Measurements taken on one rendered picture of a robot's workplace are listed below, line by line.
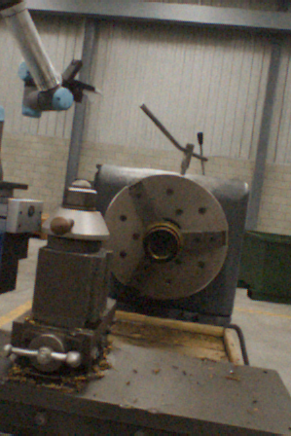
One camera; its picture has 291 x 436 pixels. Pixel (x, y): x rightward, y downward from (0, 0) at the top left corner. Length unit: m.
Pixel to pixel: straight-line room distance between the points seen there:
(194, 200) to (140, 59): 10.81
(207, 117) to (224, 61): 1.49
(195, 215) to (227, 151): 10.08
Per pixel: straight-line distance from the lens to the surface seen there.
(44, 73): 1.46
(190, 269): 1.04
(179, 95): 11.37
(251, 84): 11.51
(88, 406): 0.45
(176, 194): 1.02
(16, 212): 1.17
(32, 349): 0.47
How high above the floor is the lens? 1.18
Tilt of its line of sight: 3 degrees down
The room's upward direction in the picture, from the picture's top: 8 degrees clockwise
